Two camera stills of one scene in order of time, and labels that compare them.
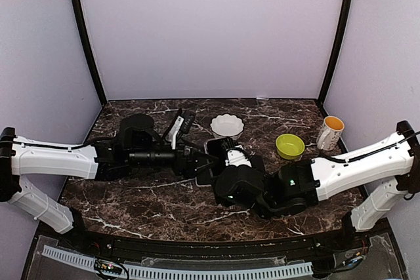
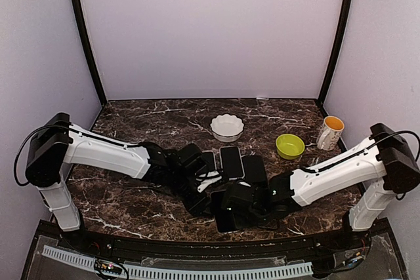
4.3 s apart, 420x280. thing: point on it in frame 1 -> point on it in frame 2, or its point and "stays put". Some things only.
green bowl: x=289 y=146 stays put
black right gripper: x=218 y=200 -> x=239 y=223
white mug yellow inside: x=331 y=133 stays put
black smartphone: x=218 y=147 -> x=225 y=217
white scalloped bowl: x=227 y=126 stays put
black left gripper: x=189 y=170 -> x=195 y=206
